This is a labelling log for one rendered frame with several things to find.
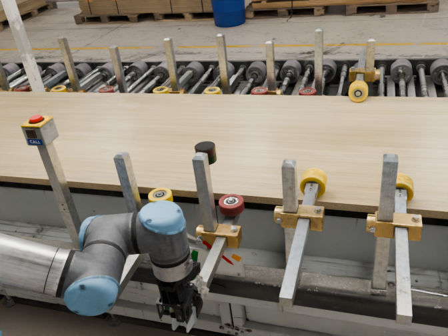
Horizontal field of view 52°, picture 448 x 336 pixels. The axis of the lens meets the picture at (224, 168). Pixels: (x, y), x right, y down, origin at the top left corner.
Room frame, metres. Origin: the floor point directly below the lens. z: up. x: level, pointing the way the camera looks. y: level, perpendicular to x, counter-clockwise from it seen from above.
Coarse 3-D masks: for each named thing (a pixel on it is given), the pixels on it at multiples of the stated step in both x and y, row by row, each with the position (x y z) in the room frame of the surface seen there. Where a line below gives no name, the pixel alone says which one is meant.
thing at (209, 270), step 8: (232, 224) 1.14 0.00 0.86; (216, 240) 1.07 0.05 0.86; (224, 240) 1.06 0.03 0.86; (216, 248) 1.03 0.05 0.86; (224, 248) 1.05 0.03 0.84; (208, 256) 1.00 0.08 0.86; (216, 256) 1.00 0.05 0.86; (208, 264) 0.97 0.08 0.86; (216, 264) 0.98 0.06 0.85; (208, 272) 0.94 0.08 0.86; (208, 280) 0.91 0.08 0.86; (208, 288) 0.90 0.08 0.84
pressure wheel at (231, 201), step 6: (222, 198) 1.21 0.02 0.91; (228, 198) 1.21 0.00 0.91; (234, 198) 1.21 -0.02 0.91; (240, 198) 1.20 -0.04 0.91; (222, 204) 1.18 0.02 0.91; (228, 204) 1.18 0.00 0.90; (234, 204) 1.17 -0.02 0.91; (240, 204) 1.17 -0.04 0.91; (222, 210) 1.17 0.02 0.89; (228, 210) 1.16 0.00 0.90; (234, 210) 1.15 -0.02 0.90; (240, 210) 1.16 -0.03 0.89; (228, 216) 1.16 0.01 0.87
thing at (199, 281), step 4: (200, 276) 0.91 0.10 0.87; (196, 280) 0.90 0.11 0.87; (200, 280) 0.90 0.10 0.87; (196, 284) 0.88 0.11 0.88; (200, 284) 0.88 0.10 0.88; (204, 284) 0.88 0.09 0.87; (200, 288) 0.87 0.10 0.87; (204, 288) 0.87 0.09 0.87; (200, 292) 0.86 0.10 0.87; (204, 292) 0.85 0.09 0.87; (208, 292) 0.86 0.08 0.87; (204, 296) 0.84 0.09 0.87
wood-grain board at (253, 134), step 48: (0, 96) 2.47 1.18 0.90; (48, 96) 2.37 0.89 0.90; (96, 96) 2.28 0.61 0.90; (144, 96) 2.19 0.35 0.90; (192, 96) 2.11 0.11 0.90; (240, 96) 2.04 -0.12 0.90; (288, 96) 1.96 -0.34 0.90; (336, 96) 1.90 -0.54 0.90; (0, 144) 1.85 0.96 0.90; (96, 144) 1.73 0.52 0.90; (144, 144) 1.67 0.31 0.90; (192, 144) 1.62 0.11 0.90; (240, 144) 1.57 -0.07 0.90; (288, 144) 1.52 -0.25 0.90; (336, 144) 1.47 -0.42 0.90; (384, 144) 1.43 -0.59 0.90; (432, 144) 1.39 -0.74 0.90; (144, 192) 1.35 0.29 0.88; (192, 192) 1.29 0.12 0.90; (240, 192) 1.24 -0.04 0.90; (336, 192) 1.17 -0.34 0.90; (432, 192) 1.11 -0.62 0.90
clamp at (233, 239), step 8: (224, 224) 1.12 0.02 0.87; (200, 232) 1.11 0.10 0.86; (208, 232) 1.10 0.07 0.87; (216, 232) 1.09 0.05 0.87; (224, 232) 1.09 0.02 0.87; (232, 232) 1.08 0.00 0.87; (240, 232) 1.09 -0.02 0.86; (208, 240) 1.09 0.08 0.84; (232, 240) 1.07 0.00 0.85; (240, 240) 1.08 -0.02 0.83
